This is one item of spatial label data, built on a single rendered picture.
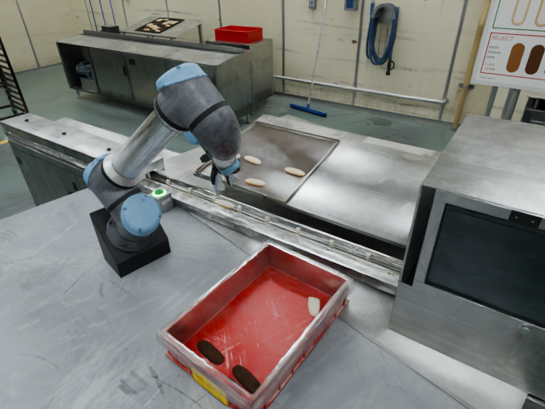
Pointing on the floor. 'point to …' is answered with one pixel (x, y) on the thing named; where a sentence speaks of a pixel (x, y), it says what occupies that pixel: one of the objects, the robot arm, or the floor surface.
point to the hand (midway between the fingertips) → (222, 188)
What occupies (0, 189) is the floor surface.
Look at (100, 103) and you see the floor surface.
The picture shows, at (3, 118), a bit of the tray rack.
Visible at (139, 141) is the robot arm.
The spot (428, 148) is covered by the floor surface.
